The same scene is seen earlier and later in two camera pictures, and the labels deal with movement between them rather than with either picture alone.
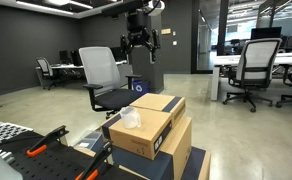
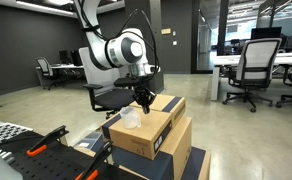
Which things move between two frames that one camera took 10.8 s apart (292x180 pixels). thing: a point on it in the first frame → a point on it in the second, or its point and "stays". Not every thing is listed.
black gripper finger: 124,43 → 142,104
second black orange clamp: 90,172 stays
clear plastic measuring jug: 130,117 stays
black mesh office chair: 255,70 stays
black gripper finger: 156,44 → 146,108
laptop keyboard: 4,130 stays
